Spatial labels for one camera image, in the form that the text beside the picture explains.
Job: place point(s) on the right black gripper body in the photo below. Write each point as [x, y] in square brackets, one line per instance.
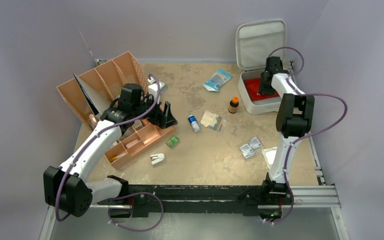
[265, 84]

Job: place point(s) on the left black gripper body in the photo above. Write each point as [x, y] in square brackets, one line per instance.
[154, 117]

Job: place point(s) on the red first aid pouch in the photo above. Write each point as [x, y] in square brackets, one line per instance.
[252, 87]

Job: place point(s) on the brown bottle orange cap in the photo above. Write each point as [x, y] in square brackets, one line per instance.
[233, 105]

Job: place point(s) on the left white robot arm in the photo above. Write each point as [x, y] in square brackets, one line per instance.
[65, 187]

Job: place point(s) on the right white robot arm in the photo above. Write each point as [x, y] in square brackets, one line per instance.
[293, 121]

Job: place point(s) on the green small box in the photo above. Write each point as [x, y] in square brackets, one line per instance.
[173, 141]

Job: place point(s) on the blue white bandage roll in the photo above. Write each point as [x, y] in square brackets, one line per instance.
[194, 123]

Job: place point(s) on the pink desk tray organizer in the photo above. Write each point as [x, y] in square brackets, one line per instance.
[135, 142]

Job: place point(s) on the grey open storage case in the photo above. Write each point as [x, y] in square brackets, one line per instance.
[254, 42]

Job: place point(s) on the pink file organizer rack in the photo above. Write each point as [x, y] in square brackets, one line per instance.
[107, 80]

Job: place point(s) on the dark folder in rack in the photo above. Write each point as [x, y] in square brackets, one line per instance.
[84, 86]

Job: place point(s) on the white stapler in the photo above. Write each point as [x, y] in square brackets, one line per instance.
[157, 158]

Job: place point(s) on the beige gauze wrap packet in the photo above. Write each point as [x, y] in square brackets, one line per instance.
[212, 121]

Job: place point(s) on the blue white wipes packet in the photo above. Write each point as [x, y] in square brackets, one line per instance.
[219, 78]

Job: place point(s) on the alcohol pad sachet pair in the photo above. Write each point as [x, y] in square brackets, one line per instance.
[247, 151]

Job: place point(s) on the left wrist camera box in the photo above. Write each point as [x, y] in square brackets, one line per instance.
[153, 89]

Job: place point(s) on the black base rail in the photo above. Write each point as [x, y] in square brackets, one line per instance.
[247, 200]

